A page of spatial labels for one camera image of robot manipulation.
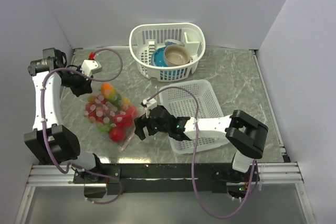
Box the red fake fruit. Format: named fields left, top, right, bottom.
left=109, top=127, right=125, bottom=142

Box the orange fake fruit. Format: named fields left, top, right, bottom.
left=100, top=83, right=117, bottom=100

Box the clear zip top bag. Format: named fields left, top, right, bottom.
left=83, top=87, right=139, bottom=152

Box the red fake bell pepper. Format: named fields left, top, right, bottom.
left=113, top=105, right=137, bottom=128

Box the green fake fruit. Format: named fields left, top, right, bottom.
left=97, top=123, right=110, bottom=133

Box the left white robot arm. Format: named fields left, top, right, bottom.
left=24, top=48, right=104, bottom=183

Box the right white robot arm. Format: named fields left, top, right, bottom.
left=134, top=105, right=268, bottom=181

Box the white rectangular perforated tray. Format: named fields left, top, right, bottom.
left=159, top=79, right=229, bottom=154

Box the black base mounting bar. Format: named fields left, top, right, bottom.
left=73, top=163, right=259, bottom=198

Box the blue dotted plate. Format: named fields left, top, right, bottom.
left=151, top=47, right=167, bottom=67

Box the beige ceramic bowl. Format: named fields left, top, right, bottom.
left=164, top=45, right=191, bottom=67

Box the white oval dish basket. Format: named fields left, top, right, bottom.
left=129, top=23, right=206, bottom=82

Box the white blue floral cup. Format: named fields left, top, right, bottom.
left=164, top=39, right=185, bottom=47

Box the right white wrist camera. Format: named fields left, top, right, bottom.
left=141, top=97, right=158, bottom=118

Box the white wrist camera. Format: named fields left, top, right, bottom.
left=80, top=60, right=102, bottom=77
left=141, top=97, right=158, bottom=118

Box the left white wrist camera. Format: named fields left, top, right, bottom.
left=80, top=60, right=102, bottom=77

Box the aluminium frame rail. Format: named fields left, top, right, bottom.
left=26, top=163, right=304, bottom=187

